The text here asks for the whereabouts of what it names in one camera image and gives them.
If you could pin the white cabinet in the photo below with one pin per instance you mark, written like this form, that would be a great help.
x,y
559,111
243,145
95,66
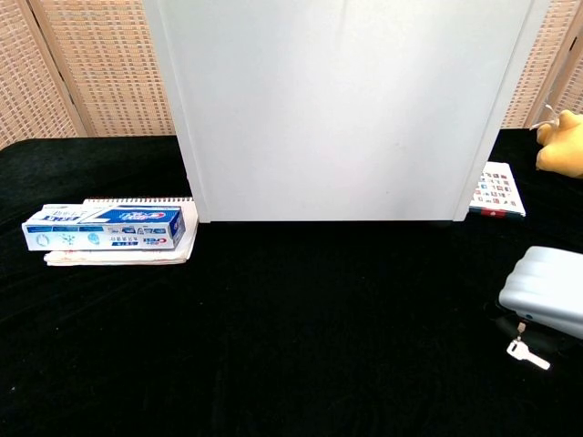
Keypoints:
x,y
337,114

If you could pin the black velvet tablecloth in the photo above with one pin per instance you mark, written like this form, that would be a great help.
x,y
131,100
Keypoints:
x,y
273,328

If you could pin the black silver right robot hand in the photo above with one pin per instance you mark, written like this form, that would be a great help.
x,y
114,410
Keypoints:
x,y
546,291

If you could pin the blue white toothpaste box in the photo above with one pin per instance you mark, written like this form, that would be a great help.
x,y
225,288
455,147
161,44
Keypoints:
x,y
105,230

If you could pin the white spiral notebook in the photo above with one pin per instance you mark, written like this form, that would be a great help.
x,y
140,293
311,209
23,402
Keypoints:
x,y
136,257

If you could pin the wicker folding screen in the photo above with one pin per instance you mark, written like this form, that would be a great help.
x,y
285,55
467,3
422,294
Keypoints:
x,y
82,68
551,59

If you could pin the yellow plush toy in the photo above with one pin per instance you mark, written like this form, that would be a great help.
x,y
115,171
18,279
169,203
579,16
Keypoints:
x,y
562,150

